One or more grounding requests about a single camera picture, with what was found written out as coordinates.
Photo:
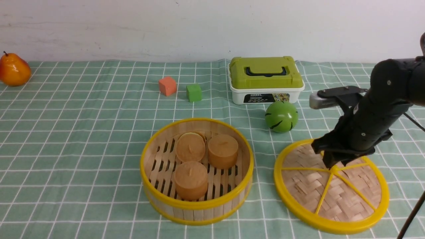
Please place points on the woven bamboo steamer lid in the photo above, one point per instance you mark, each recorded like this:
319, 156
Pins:
340, 200

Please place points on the orange pear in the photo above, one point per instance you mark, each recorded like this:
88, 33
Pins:
14, 71

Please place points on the green and white toolbox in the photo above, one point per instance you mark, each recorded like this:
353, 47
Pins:
264, 80

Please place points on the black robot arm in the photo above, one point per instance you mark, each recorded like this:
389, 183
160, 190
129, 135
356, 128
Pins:
395, 86

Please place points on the back left brown bun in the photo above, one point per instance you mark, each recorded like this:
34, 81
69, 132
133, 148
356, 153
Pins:
191, 146

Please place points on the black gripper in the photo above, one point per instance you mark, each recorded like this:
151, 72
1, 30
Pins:
349, 142

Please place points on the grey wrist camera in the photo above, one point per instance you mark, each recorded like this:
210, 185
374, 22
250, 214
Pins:
345, 97

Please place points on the back right brown bun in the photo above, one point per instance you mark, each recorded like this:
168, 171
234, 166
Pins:
222, 151

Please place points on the green striped ball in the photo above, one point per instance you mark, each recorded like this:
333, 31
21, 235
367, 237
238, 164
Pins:
281, 116

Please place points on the green checked tablecloth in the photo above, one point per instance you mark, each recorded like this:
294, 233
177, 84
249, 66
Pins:
71, 141

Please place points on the front brown bun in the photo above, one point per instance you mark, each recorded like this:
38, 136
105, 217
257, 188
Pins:
191, 180

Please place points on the brown bun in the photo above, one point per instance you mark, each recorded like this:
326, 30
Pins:
191, 180
222, 151
191, 146

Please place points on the orange cube block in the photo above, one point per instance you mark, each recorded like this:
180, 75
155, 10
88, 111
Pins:
167, 86

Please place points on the bamboo steamer basket yellow rim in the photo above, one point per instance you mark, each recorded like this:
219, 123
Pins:
227, 188

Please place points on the green cube block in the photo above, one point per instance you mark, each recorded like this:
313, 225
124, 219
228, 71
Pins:
194, 92

